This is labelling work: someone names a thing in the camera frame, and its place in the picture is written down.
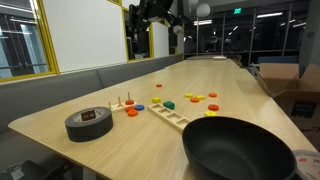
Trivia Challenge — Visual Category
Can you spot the wooden peg platform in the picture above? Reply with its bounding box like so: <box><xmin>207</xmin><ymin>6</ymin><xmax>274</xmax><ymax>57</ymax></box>
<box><xmin>107</xmin><ymin>91</ymin><xmax>138</xmax><ymax>113</ymax></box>

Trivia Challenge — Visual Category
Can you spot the green block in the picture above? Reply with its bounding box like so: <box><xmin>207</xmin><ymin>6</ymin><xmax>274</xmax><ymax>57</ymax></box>
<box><xmin>162</xmin><ymin>100</ymin><xmax>176</xmax><ymax>111</ymax></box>

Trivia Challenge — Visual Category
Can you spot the wooden slotted sorting tray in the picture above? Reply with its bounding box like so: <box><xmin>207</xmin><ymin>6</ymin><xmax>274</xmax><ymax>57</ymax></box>
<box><xmin>147</xmin><ymin>102</ymin><xmax>192</xmax><ymax>133</ymax></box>

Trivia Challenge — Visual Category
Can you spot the black tape roll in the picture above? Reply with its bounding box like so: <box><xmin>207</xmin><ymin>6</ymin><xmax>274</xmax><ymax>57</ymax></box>
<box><xmin>64</xmin><ymin>106</ymin><xmax>114</xmax><ymax>143</ymax></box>

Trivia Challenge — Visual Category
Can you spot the black bowl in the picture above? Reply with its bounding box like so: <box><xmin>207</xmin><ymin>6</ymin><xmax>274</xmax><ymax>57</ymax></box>
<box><xmin>181</xmin><ymin>115</ymin><xmax>298</xmax><ymax>180</ymax></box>

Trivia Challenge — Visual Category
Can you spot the grey bench backrest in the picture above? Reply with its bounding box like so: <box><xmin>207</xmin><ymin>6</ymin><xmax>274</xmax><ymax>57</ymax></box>
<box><xmin>0</xmin><ymin>53</ymin><xmax>185</xmax><ymax>134</ymax></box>

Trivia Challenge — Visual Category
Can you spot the cardboard box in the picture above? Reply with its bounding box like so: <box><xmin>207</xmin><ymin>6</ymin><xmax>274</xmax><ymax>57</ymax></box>
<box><xmin>256</xmin><ymin>62</ymin><xmax>320</xmax><ymax>132</ymax></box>

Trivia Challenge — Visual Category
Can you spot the black bag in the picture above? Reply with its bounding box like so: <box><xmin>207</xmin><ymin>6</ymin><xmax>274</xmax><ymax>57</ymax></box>
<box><xmin>0</xmin><ymin>159</ymin><xmax>73</xmax><ymax>180</ymax></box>

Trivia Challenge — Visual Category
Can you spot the white tape roll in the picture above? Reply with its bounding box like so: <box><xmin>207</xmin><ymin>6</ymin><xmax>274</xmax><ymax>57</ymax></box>
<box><xmin>292</xmin><ymin>149</ymin><xmax>320</xmax><ymax>180</ymax></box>

